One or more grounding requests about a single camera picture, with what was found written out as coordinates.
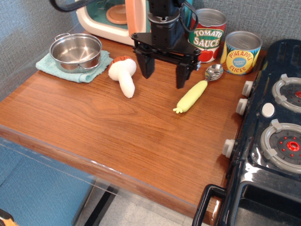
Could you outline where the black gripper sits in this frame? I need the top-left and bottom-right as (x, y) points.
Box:
(131, 13), (200, 89)

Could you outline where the spoon with yellow-green handle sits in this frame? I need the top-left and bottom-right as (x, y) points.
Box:
(173, 64), (223, 114)

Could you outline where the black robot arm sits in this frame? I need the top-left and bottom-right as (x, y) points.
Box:
(131, 0), (201, 89)

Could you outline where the white plush mushroom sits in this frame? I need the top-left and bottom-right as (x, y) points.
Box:
(108, 56), (137, 98)

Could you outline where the tomato sauce can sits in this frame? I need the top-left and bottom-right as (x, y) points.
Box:
(188, 8), (227, 63)

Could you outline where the teal toy microwave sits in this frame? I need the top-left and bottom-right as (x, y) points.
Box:
(75, 0), (193, 47)

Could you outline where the pineapple slices can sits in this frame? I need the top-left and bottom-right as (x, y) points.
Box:
(220, 31), (263, 75)

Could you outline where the small steel pot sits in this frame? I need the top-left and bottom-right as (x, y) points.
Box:
(49, 33), (103, 73)

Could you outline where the light teal cloth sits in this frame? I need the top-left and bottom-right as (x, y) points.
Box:
(36, 50), (113, 83)

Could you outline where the black toy stove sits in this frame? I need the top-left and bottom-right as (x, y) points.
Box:
(193, 39), (301, 226)

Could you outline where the black braided cable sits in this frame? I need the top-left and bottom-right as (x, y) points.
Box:
(48, 0), (99, 12)

